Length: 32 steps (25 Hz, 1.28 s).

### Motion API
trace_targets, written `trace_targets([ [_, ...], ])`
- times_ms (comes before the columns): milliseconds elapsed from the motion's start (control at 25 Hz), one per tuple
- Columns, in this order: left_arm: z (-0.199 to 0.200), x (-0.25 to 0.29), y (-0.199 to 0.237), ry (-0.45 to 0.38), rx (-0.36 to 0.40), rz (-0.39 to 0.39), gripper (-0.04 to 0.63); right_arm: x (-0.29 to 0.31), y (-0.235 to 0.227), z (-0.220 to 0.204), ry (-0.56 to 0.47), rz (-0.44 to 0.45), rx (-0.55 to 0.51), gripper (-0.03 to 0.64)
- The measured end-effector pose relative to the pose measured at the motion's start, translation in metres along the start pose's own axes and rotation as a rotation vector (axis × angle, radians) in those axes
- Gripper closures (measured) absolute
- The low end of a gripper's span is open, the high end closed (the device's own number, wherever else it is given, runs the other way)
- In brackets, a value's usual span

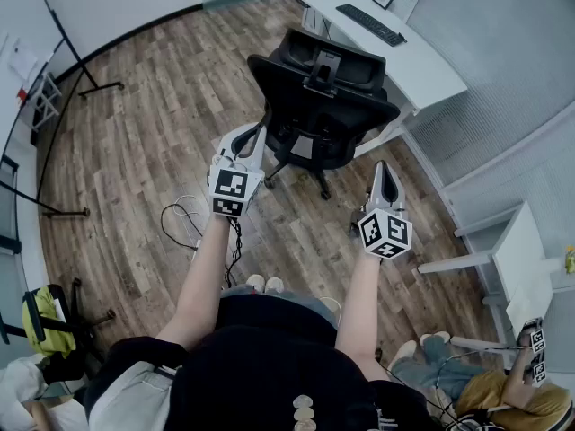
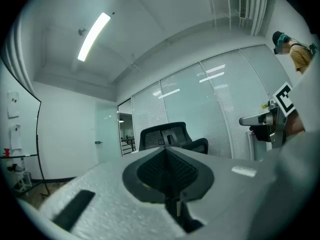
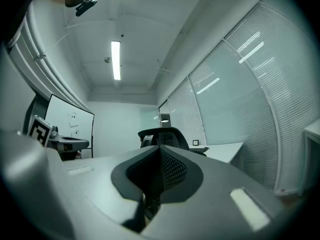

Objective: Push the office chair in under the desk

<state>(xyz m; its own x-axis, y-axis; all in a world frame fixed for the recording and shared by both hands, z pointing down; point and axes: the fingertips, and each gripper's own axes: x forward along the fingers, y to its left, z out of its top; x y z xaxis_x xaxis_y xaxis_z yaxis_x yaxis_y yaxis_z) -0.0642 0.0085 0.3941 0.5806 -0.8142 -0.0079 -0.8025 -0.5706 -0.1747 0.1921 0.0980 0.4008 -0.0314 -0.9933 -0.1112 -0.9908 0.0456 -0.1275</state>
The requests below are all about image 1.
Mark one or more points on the white paper sheet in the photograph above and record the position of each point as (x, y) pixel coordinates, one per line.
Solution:
(22, 61)

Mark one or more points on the small black swivel chair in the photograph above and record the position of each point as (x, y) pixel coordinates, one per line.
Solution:
(33, 317)

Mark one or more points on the person's blue jeans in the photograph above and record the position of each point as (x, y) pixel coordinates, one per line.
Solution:
(314, 305)

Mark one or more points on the white shoulder bag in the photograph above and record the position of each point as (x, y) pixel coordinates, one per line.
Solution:
(130, 398)

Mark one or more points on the white desk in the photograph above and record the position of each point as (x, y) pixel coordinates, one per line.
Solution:
(525, 258)
(404, 56)

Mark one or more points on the yellow potted flowers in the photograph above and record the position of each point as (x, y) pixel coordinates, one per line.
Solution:
(570, 261)

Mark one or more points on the white cloth bundle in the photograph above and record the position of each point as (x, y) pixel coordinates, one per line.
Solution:
(20, 384)

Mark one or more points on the white metal step stool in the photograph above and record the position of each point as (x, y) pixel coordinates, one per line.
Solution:
(50, 89)

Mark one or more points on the person's white shoe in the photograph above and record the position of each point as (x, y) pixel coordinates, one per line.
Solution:
(255, 282)
(274, 284)

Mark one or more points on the black office chair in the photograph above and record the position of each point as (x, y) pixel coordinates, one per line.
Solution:
(323, 106)

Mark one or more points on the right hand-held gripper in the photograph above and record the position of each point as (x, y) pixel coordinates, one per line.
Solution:
(384, 234)

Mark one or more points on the person's left white shoe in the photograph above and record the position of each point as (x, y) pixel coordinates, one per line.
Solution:
(255, 282)

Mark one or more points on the person's left forearm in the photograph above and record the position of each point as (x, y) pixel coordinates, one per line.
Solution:
(202, 276)

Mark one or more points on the yellow green jacket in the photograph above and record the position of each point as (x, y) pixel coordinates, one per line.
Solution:
(58, 344)

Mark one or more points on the person's black shirt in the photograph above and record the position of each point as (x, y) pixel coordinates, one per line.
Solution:
(269, 366)

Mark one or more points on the person's right forearm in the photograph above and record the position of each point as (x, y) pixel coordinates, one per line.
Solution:
(359, 303)

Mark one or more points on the black metal floor stand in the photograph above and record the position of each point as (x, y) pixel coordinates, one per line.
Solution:
(102, 88)

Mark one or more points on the black keyboard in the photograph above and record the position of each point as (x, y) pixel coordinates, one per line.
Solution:
(370, 24)

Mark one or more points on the person's right white shoe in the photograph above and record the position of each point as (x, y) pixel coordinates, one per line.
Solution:
(274, 284)

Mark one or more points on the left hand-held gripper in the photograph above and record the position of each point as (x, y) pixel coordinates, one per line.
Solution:
(231, 184)

